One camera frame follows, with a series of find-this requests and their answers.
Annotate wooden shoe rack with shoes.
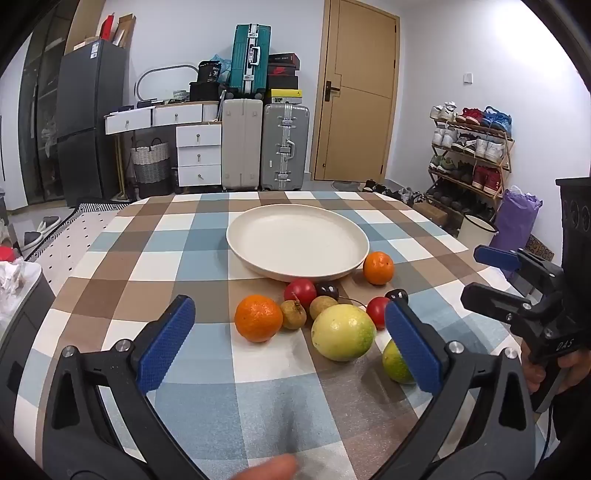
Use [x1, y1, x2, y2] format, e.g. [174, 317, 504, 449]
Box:
[429, 102, 513, 217]

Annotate black cable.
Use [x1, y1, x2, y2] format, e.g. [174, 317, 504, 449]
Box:
[544, 406, 556, 460]

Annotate stack of shoe boxes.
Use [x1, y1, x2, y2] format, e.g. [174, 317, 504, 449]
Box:
[267, 53, 300, 104]

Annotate white suitcase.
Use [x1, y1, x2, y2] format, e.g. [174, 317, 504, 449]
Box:
[222, 98, 264, 191]

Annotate red cherry tomato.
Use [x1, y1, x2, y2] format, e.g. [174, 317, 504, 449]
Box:
[366, 296, 392, 329]
[283, 278, 317, 305]

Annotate shoes on floor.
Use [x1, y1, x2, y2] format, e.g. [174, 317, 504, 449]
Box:
[362, 179, 426, 205]

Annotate purple bag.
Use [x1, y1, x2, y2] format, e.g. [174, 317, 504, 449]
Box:
[489, 187, 543, 259]

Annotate silver suitcase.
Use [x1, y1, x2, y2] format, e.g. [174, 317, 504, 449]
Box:
[261, 102, 310, 191]

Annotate dark grey refrigerator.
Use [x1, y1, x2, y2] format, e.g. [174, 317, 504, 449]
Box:
[55, 39, 127, 206]

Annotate white bucket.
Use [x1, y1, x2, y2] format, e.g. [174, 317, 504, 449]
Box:
[457, 215, 499, 250]

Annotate large orange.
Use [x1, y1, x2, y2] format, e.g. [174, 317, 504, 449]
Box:
[235, 294, 284, 343]

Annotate grey slippers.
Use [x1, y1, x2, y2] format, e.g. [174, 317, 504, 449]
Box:
[23, 216, 61, 250]

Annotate grey bin with tissue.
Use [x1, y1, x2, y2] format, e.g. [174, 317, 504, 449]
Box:
[0, 247, 56, 416]

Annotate patterned rug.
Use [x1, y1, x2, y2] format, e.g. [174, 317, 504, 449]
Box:
[23, 202, 122, 278]

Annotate black storage box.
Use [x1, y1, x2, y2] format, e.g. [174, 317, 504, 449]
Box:
[189, 60, 232, 102]

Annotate cardboard boxes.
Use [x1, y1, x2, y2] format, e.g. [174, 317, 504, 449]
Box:
[65, 0, 137, 54]

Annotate person's left hand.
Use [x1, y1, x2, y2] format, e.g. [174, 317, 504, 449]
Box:
[231, 453, 298, 480]

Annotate white drawer cabinet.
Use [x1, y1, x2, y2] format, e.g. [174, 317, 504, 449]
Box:
[104, 102, 223, 188]

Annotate person's right hand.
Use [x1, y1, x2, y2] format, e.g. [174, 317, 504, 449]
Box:
[521, 342, 591, 396]

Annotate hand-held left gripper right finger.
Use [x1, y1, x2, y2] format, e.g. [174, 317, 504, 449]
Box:
[369, 298, 536, 480]

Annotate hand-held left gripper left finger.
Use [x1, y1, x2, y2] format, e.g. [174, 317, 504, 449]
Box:
[44, 295, 208, 480]

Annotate cream round plate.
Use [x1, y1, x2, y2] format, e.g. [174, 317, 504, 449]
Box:
[225, 203, 370, 283]

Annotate white curved hoop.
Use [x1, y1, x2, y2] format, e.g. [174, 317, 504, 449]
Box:
[135, 65, 199, 100]

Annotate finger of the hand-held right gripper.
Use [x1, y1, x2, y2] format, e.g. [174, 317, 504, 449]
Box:
[473, 246, 566, 303]
[462, 282, 555, 335]

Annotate glass door cabinet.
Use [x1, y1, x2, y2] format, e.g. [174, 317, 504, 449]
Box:
[18, 0, 70, 204]

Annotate small orange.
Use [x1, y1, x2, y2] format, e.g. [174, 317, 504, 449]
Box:
[363, 251, 395, 286]

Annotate brown longan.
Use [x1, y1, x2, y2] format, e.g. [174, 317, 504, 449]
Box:
[309, 295, 339, 321]
[280, 300, 308, 330]

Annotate teal suitcase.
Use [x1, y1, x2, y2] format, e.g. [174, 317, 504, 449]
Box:
[229, 24, 272, 95]

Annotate dark red cherry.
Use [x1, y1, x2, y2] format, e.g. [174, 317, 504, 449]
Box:
[315, 281, 366, 309]

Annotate green citrus fruit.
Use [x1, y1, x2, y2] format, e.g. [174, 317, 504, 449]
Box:
[382, 339, 419, 385]

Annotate wooden door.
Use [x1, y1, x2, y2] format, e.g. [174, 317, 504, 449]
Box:
[311, 0, 400, 183]

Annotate woven laundry basket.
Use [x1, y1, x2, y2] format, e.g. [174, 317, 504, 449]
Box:
[130, 138, 171, 197]

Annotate yellow guava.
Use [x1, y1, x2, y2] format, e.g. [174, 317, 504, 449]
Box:
[311, 304, 377, 362]

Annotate person's dark clothing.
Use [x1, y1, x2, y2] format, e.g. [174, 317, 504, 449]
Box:
[549, 392, 591, 462]

